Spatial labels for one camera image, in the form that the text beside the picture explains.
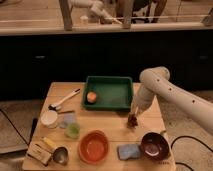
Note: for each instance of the orange plastic bowl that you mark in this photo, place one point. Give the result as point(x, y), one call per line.
point(93, 147)

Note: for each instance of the orange fruit in tray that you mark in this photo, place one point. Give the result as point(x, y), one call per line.
point(91, 97)

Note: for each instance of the white handled brush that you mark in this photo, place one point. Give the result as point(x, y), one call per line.
point(57, 105)

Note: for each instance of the blue sponge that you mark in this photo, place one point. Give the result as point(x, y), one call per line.
point(128, 151)

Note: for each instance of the green plastic tray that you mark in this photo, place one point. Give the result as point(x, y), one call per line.
point(113, 93)

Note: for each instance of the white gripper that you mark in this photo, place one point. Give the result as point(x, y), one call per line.
point(136, 109)

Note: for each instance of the white round cup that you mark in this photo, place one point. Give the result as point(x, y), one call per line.
point(49, 119)

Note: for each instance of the wooden block holder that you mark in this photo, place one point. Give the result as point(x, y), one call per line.
point(38, 153)

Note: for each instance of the green translucent cup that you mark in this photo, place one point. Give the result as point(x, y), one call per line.
point(72, 130)

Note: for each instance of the light blue cloth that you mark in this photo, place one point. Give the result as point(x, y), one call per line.
point(68, 119)

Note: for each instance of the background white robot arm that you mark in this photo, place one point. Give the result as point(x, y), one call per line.
point(97, 8)

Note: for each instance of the dark maroon bowl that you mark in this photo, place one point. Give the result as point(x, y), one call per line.
point(154, 146)

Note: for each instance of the dark purple grape bunch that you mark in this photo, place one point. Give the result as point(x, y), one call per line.
point(132, 121)

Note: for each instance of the metal measuring cup yellow handle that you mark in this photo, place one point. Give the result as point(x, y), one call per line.
point(60, 153)

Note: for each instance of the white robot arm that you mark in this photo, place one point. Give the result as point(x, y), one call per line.
point(155, 81)

